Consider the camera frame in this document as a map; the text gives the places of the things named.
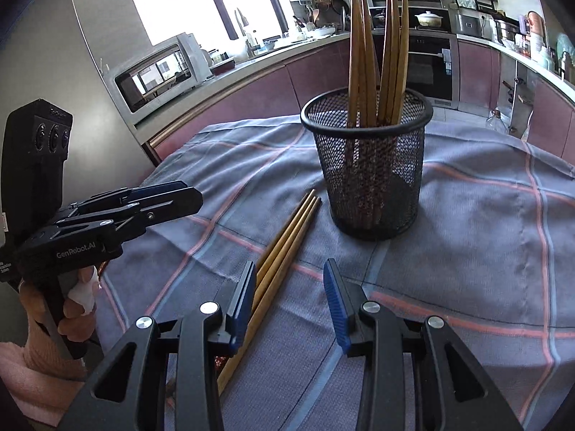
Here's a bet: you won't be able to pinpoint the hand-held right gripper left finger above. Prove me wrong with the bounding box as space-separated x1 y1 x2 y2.
56 260 258 431

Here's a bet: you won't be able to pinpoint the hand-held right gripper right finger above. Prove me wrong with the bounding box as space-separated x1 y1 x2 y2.
323 258 515 431

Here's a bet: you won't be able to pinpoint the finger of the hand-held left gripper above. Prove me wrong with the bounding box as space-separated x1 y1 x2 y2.
67 180 192 216
54 187 204 247

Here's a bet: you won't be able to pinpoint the black mesh holder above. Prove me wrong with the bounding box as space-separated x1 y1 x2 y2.
300 87 433 242

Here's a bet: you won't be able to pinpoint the bunch of wooden chopsticks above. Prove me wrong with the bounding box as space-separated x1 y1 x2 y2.
346 0 410 230

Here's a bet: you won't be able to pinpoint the person's left forearm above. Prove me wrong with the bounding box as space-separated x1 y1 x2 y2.
0 341 88 425

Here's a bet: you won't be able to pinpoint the person's left hand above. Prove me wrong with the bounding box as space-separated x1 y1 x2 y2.
20 267 105 371

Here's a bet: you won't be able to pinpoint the white countertop oven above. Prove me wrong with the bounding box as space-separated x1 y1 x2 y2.
109 32 203 126

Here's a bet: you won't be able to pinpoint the blue plaid cloth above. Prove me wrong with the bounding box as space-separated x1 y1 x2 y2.
94 114 575 431

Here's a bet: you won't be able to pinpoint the grey refrigerator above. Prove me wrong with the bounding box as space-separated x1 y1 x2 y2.
0 0 162 256

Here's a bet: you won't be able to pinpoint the pink base cabinets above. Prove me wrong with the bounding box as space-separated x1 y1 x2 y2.
144 38 575 167

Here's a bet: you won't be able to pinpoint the white kitchen countertop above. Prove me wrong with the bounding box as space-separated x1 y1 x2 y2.
132 27 575 138

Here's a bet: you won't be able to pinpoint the kitchen faucet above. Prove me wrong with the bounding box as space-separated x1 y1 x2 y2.
234 8 252 50

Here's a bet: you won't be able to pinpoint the kitchen window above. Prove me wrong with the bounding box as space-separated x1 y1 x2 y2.
120 0 299 46

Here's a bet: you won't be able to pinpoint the plastic bottle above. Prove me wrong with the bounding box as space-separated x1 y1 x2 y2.
485 108 513 134

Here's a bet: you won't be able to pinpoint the built-in black oven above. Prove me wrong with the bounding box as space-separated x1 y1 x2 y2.
406 29 460 111

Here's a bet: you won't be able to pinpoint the white casserole pot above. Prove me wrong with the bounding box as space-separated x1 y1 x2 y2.
414 10 444 28

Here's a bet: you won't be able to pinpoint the silver box appliance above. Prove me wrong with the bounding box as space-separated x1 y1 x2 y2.
456 9 481 37

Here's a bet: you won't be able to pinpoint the range hood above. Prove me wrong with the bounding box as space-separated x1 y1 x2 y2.
365 0 450 10

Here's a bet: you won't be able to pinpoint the stainless steamer pot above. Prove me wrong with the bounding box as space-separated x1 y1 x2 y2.
494 18 522 46

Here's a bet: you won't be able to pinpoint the green plastic-covered appliance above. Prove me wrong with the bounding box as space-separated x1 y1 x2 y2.
557 33 575 82

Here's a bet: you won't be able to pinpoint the pink kettle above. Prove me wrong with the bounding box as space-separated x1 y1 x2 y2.
525 10 546 37

